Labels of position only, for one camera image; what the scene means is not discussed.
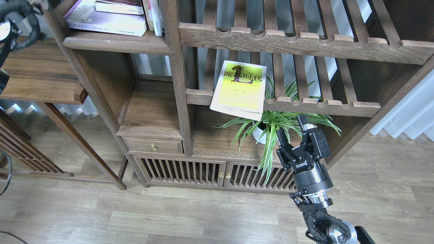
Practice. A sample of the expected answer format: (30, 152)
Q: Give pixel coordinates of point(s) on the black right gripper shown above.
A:
(310, 177)

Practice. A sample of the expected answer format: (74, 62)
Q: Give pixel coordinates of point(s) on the white purple book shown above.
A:
(84, 16)

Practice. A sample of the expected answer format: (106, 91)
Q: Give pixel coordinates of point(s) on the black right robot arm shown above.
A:
(326, 229)

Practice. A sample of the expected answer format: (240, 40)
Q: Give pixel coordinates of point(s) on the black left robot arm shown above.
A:
(12, 13)

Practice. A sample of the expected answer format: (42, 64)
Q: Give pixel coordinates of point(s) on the white plant pot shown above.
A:
(258, 132)

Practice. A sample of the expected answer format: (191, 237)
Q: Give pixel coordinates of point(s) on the spider plant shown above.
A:
(274, 120)

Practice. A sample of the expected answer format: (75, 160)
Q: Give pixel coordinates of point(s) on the yellow green book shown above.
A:
(240, 90)

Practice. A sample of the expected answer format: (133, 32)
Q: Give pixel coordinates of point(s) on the dark wooden bookshelf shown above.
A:
(158, 90)

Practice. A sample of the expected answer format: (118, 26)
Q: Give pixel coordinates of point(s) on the white curtain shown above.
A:
(413, 115)

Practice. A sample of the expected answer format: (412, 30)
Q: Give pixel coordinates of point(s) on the upright white book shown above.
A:
(156, 17)

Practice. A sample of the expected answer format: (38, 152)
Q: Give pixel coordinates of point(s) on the wooden side table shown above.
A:
(42, 74)

